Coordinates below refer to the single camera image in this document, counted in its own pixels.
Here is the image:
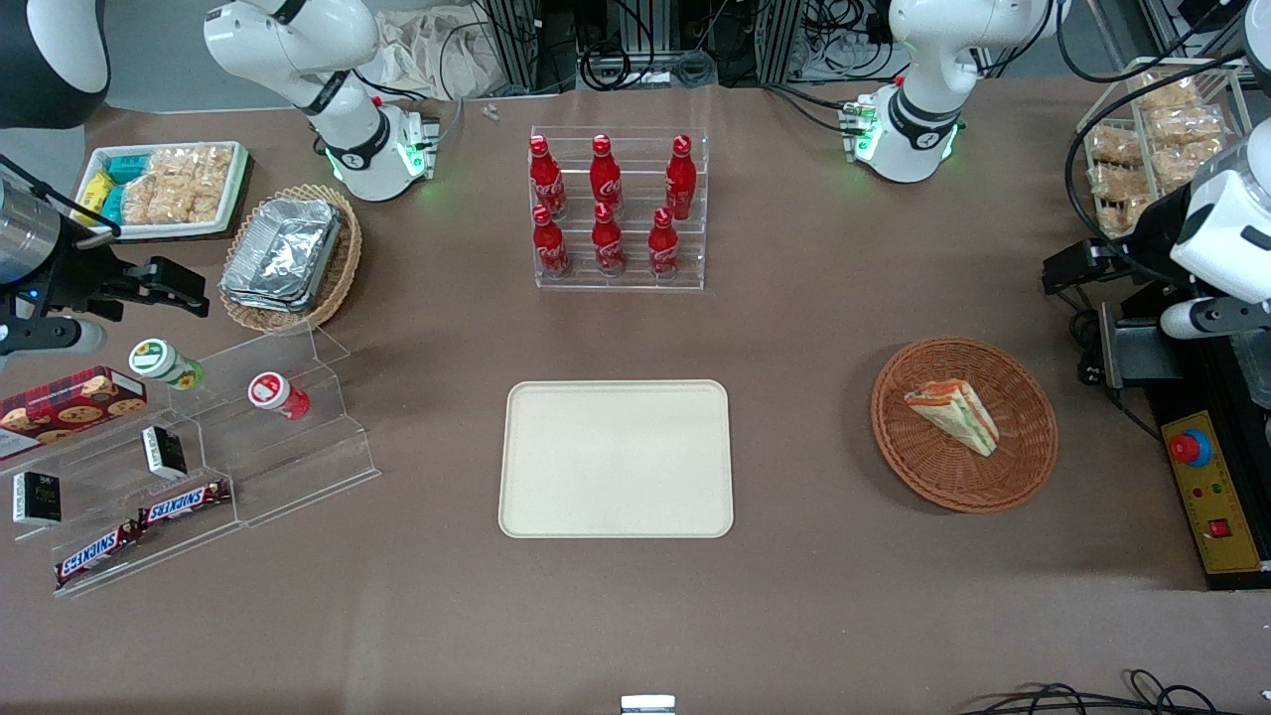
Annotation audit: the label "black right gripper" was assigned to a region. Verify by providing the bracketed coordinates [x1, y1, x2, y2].
[40, 223, 211, 321]

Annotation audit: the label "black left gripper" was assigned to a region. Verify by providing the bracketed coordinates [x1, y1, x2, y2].
[1043, 184, 1208, 295]

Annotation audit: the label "triangle sandwich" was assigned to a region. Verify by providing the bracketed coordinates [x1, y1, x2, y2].
[904, 379, 1000, 458]

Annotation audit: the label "white snack tray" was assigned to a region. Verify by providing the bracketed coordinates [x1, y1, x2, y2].
[74, 141, 251, 241]

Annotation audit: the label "oval tan wicker basket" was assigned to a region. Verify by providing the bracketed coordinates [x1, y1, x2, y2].
[218, 185, 363, 334]

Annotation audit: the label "round brown wicker basket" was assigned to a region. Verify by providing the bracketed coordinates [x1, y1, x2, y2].
[871, 338, 1059, 514]

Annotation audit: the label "cream rectangular tray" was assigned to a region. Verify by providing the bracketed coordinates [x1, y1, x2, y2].
[498, 380, 735, 539]

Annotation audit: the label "clear bag of crackers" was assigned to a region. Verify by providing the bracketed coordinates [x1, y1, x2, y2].
[1137, 74, 1204, 112]
[1147, 144, 1210, 192]
[1142, 104, 1228, 152]
[1096, 194, 1155, 237]
[1086, 164, 1145, 202]
[1086, 127, 1145, 167]

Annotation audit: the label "green lid white cup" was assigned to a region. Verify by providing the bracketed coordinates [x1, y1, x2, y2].
[128, 339, 206, 390]

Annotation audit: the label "clear rice cracker bag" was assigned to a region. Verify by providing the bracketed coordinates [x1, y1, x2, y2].
[147, 148, 200, 200]
[120, 177, 165, 225]
[192, 146, 235, 224]

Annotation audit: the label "silver foil container stack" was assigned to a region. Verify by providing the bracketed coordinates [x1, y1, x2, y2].
[220, 197, 345, 315]

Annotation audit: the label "red cookie box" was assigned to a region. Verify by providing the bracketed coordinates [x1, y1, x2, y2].
[0, 367, 149, 460]

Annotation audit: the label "red lid white cup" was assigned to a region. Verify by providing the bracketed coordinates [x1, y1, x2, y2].
[247, 371, 312, 421]

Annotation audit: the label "small black box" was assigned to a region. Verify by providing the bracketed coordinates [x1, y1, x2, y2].
[142, 426, 189, 481]
[12, 472, 63, 525]

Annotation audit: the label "Snickers chocolate bar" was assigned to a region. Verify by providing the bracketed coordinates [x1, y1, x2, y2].
[55, 523, 141, 588]
[136, 481, 232, 527]

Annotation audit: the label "clear acrylic step display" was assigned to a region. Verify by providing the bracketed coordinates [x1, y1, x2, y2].
[0, 323, 382, 600]

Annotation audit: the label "black yellow control box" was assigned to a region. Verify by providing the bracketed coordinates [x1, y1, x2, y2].
[1142, 333, 1271, 593]

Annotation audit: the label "beige cloth bag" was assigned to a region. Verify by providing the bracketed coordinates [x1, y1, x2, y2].
[372, 8, 509, 100]

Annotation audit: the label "red cola bottle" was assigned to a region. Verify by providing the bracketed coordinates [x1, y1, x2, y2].
[529, 135, 568, 219]
[592, 203, 627, 275]
[590, 134, 624, 215]
[664, 135, 698, 220]
[532, 205, 572, 278]
[647, 207, 681, 280]

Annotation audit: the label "clear acrylic bottle rack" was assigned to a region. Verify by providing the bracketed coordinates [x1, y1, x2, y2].
[529, 126, 709, 292]

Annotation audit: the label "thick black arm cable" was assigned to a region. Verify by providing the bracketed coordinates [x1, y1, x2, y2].
[1057, 0, 1247, 261]

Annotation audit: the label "white wire shelf rack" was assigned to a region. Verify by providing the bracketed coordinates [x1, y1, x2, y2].
[1077, 57, 1255, 241]

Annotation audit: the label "black base cable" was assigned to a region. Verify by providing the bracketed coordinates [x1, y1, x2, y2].
[350, 68, 466, 152]
[763, 82, 863, 135]

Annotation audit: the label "aluminium frame post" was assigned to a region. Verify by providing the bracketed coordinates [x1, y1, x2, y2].
[755, 0, 807, 86]
[482, 0, 543, 92]

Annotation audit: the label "thin black cables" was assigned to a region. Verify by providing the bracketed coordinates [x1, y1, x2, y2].
[955, 669, 1271, 715]

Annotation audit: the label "black cable bundle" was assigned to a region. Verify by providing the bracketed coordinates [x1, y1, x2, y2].
[571, 0, 726, 88]

